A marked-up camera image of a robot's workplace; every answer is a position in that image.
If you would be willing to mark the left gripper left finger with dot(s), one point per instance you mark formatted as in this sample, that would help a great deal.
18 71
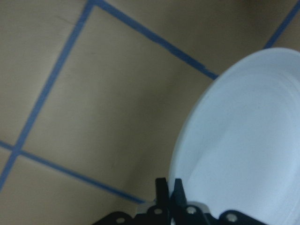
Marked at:
157 212

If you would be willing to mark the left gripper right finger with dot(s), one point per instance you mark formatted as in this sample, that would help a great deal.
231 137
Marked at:
185 213

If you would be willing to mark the blue plate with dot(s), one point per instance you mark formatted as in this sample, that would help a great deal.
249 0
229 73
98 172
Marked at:
239 148

